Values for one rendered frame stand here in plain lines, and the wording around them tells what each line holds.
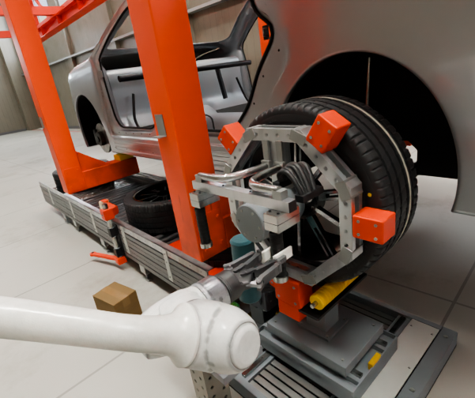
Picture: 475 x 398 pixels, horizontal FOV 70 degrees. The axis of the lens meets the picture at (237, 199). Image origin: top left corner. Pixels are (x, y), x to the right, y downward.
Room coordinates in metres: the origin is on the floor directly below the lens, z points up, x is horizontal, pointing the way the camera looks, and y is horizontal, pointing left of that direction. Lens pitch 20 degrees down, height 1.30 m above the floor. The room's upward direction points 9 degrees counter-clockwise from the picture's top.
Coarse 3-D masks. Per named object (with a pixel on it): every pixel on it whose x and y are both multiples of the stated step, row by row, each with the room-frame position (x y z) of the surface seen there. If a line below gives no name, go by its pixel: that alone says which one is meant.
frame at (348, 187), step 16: (256, 128) 1.12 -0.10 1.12; (272, 128) 1.07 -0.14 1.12; (288, 128) 1.02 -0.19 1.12; (304, 128) 0.99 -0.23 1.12; (240, 144) 1.18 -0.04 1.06; (256, 144) 1.19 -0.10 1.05; (304, 144) 0.97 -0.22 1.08; (240, 160) 1.21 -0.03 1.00; (320, 160) 0.93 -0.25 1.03; (336, 160) 0.93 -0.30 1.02; (336, 176) 0.89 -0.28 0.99; (352, 176) 0.90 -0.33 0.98; (352, 192) 0.86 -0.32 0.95; (352, 208) 0.86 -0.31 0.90; (352, 240) 0.86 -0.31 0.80; (336, 256) 0.90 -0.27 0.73; (352, 256) 0.86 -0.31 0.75; (288, 272) 1.05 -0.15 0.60; (304, 272) 1.00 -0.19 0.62; (320, 272) 0.95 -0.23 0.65
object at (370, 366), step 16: (272, 336) 1.24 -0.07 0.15; (384, 336) 1.14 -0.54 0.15; (272, 352) 1.19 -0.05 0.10; (288, 352) 1.11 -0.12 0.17; (304, 352) 1.12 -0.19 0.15; (368, 352) 1.07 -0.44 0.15; (384, 352) 1.04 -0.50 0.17; (304, 368) 1.05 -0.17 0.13; (320, 368) 1.03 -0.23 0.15; (368, 368) 0.99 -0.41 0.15; (320, 384) 1.00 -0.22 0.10; (336, 384) 0.94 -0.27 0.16; (352, 384) 0.94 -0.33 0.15; (368, 384) 0.96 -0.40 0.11
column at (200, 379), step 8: (192, 376) 1.01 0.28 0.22; (200, 376) 0.96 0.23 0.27; (208, 376) 0.96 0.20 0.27; (200, 384) 0.97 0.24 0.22; (208, 384) 0.95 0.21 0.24; (216, 384) 0.97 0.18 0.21; (200, 392) 0.99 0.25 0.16; (208, 392) 0.95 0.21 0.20; (216, 392) 0.97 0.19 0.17; (224, 392) 0.99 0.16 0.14
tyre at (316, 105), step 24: (336, 96) 1.19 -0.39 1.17; (264, 120) 1.20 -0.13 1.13; (288, 120) 1.11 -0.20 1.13; (312, 120) 1.04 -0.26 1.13; (360, 120) 1.03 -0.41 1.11; (384, 120) 1.07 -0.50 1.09; (360, 144) 0.93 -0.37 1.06; (384, 144) 0.98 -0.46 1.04; (360, 168) 0.92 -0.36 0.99; (384, 168) 0.91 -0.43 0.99; (408, 168) 0.98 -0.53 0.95; (384, 192) 0.88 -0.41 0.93; (408, 192) 0.95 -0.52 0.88; (360, 264) 0.92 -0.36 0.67
